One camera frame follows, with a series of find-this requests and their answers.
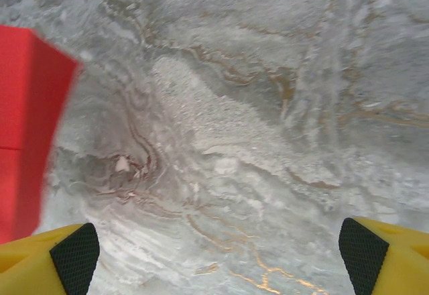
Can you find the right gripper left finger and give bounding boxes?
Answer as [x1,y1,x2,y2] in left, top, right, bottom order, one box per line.
[0,222,100,295]

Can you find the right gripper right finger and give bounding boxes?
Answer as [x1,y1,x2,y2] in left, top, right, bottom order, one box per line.
[339,217,429,295]

